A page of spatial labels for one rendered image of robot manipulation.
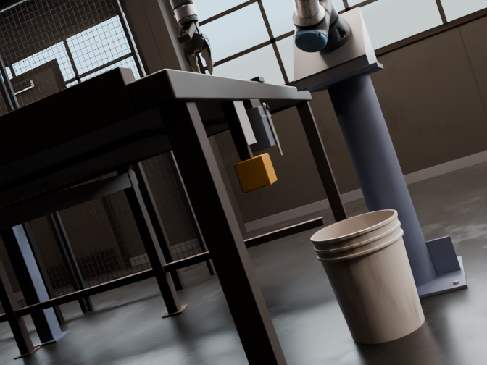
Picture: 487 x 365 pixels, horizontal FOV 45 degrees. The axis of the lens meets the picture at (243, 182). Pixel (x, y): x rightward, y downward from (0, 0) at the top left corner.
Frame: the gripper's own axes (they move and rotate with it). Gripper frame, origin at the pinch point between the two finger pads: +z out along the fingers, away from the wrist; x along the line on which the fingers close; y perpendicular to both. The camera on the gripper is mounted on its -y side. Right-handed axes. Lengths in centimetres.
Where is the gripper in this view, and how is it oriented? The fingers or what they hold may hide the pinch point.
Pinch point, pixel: (204, 73)
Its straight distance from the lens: 213.0
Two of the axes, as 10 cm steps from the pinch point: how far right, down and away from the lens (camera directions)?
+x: -9.1, 3.0, 2.7
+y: 2.4, -1.3, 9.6
